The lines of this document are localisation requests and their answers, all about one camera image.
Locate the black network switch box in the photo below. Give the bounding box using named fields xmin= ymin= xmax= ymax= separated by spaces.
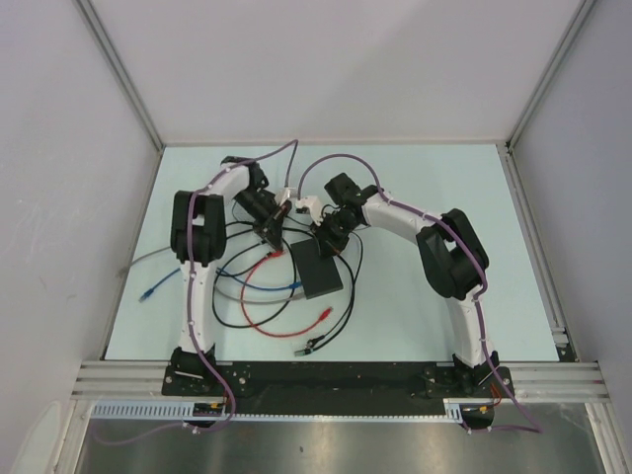
xmin=290 ymin=239 xmax=344 ymax=299

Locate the grey ethernet cable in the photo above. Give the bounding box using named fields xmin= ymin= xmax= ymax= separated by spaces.
xmin=120 ymin=246 xmax=306 ymax=303

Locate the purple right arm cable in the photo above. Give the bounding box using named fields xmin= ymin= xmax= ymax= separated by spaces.
xmin=298 ymin=153 xmax=544 ymax=435

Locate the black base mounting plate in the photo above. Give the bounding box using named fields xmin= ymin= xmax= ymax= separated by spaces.
xmin=162 ymin=353 xmax=514 ymax=398

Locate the red ethernet cable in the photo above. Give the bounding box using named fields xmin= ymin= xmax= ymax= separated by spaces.
xmin=240 ymin=249 xmax=335 ymax=340

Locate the grey slotted cable duct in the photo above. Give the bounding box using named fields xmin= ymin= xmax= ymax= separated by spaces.
xmin=91 ymin=400 xmax=463 ymax=424

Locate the aluminium corner post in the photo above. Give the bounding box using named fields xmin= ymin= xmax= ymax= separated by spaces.
xmin=73 ymin=0 xmax=166 ymax=152
xmin=504 ymin=0 xmax=606 ymax=149

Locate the left aluminium corner post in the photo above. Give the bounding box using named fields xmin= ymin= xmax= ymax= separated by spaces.
xmin=73 ymin=0 xmax=166 ymax=152

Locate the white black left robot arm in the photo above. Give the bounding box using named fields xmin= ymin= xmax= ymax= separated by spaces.
xmin=170 ymin=156 xmax=290 ymax=395

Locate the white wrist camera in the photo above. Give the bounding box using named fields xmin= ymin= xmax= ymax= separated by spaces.
xmin=295 ymin=196 xmax=323 ymax=222
xmin=275 ymin=187 xmax=297 ymax=205

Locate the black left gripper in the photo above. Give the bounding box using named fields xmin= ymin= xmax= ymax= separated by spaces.
xmin=232 ymin=187 xmax=286 ymax=252

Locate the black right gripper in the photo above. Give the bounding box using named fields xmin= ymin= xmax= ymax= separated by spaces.
xmin=310 ymin=211 xmax=360 ymax=262

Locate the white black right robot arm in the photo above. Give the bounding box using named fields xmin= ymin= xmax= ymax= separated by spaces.
xmin=312 ymin=173 xmax=499 ymax=396

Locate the right aluminium side rail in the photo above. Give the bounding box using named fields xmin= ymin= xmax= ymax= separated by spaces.
xmin=497 ymin=143 xmax=578 ymax=362

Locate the right aluminium corner post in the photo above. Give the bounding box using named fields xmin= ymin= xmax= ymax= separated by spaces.
xmin=504 ymin=0 xmax=606 ymax=149

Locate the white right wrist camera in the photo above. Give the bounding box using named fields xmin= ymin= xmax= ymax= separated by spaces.
xmin=295 ymin=196 xmax=323 ymax=222

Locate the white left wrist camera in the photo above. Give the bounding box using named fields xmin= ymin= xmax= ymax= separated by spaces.
xmin=275 ymin=187 xmax=297 ymax=205

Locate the black looped cable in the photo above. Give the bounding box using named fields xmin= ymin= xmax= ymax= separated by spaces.
xmin=211 ymin=221 xmax=356 ymax=330

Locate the aluminium front frame rail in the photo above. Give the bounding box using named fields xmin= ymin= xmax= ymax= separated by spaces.
xmin=71 ymin=360 xmax=610 ymax=403

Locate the thin black power cable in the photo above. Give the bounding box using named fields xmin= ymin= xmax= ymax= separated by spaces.
xmin=290 ymin=224 xmax=386 ymax=355

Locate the blue ethernet cable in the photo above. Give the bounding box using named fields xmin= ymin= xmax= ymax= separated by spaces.
xmin=138 ymin=269 xmax=303 ymax=302

